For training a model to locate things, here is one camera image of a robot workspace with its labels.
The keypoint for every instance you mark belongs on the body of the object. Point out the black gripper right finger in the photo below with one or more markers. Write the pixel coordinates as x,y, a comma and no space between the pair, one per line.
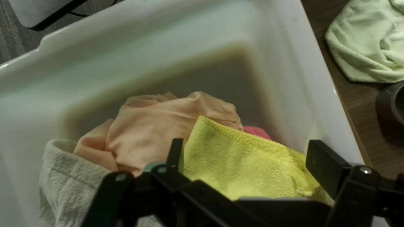
362,196

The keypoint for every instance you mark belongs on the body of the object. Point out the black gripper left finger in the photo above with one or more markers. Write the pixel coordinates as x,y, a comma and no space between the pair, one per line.
169,201

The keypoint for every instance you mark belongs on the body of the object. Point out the peach cloth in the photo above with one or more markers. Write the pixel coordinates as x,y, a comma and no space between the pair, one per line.
156,126

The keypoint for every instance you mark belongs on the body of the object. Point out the yellow microfibre cloth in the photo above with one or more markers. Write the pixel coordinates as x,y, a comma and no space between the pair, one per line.
244,164

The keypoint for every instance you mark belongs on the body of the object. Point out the off-white towel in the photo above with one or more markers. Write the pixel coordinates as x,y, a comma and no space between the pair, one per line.
68,189

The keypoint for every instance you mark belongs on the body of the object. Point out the light green cloth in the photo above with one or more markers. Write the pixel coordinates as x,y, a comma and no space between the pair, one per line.
367,41

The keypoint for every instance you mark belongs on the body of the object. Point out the black tape roll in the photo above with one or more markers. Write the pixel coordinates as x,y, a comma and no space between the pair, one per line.
392,113

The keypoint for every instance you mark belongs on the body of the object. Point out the pink cloth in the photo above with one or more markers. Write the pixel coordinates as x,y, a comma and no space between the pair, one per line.
257,132

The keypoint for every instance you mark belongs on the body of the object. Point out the white plastic bin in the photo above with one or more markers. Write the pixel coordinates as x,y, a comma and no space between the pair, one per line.
169,50

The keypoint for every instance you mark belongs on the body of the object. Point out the open silver laptop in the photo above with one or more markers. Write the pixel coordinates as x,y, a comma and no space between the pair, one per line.
38,10

